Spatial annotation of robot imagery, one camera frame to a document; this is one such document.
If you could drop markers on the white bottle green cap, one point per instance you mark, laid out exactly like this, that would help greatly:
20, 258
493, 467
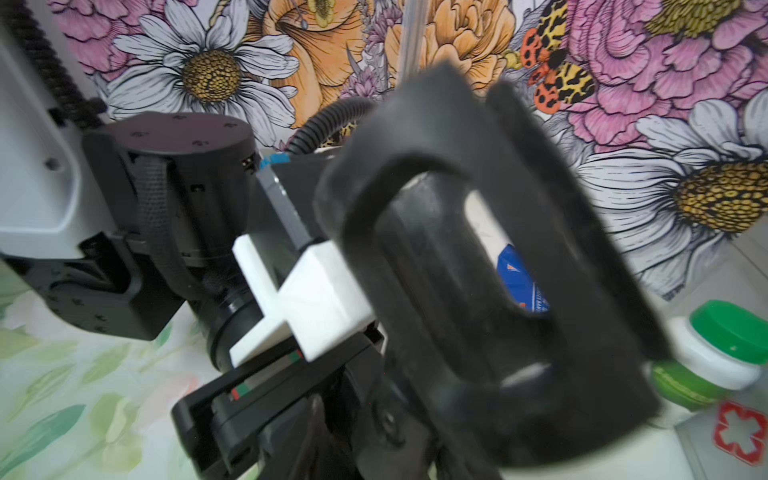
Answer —
718, 350

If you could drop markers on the silver aluminium first aid case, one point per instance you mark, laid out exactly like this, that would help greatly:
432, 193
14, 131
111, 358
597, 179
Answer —
729, 440

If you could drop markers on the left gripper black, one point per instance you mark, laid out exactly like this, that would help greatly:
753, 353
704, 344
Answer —
300, 377

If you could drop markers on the blue white bandage packet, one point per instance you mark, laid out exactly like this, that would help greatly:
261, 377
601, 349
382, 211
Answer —
519, 283

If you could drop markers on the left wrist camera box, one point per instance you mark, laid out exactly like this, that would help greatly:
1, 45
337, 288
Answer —
290, 182

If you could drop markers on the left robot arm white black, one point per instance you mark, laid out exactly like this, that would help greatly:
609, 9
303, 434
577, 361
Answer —
119, 225

